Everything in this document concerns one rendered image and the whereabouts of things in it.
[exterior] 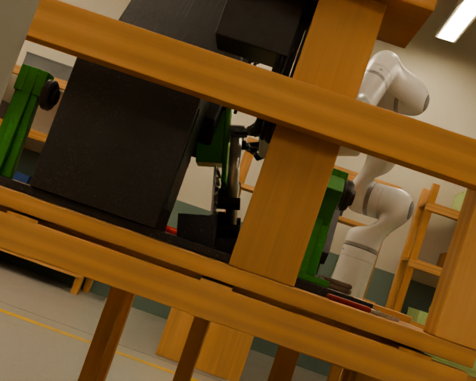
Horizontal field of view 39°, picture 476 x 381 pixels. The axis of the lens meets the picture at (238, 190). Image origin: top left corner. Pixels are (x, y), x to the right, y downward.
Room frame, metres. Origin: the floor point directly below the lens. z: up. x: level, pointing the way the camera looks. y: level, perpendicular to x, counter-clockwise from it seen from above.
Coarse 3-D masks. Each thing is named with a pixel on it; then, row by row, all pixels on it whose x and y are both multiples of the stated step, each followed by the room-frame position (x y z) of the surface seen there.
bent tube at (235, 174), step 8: (232, 128) 1.73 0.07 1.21; (232, 144) 1.69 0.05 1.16; (240, 144) 1.70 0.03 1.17; (232, 152) 1.67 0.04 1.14; (240, 152) 1.68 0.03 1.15; (232, 160) 1.66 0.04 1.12; (232, 168) 1.66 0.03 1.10; (232, 176) 1.66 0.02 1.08; (232, 184) 1.67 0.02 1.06; (232, 192) 1.68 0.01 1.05; (232, 216) 1.75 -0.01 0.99; (232, 224) 1.77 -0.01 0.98
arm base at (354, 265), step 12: (348, 252) 2.24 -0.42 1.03; (360, 252) 2.23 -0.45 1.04; (336, 264) 2.28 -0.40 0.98; (348, 264) 2.23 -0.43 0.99; (360, 264) 2.22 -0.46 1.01; (372, 264) 2.25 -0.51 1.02; (336, 276) 2.25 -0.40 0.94; (348, 276) 2.23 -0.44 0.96; (360, 276) 2.23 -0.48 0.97; (360, 288) 2.23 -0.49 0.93
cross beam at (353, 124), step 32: (32, 32) 1.34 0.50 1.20; (64, 32) 1.34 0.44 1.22; (96, 32) 1.34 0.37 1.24; (128, 32) 1.33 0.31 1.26; (128, 64) 1.33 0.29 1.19; (160, 64) 1.33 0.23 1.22; (192, 64) 1.33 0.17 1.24; (224, 64) 1.33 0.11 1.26; (224, 96) 1.33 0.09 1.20; (256, 96) 1.32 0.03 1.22; (288, 96) 1.32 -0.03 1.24; (320, 96) 1.32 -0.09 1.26; (320, 128) 1.32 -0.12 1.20; (352, 128) 1.31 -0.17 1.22; (384, 128) 1.31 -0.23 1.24; (416, 128) 1.31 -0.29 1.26; (416, 160) 1.31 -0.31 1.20; (448, 160) 1.31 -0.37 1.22
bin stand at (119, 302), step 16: (112, 288) 2.16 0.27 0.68; (112, 304) 2.15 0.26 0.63; (128, 304) 2.35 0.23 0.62; (112, 320) 2.15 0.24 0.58; (96, 336) 2.15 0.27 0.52; (112, 336) 2.35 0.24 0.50; (192, 336) 2.14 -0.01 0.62; (96, 352) 2.15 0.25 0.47; (112, 352) 2.35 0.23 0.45; (192, 352) 2.14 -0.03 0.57; (96, 368) 2.15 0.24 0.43; (192, 368) 2.14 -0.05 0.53
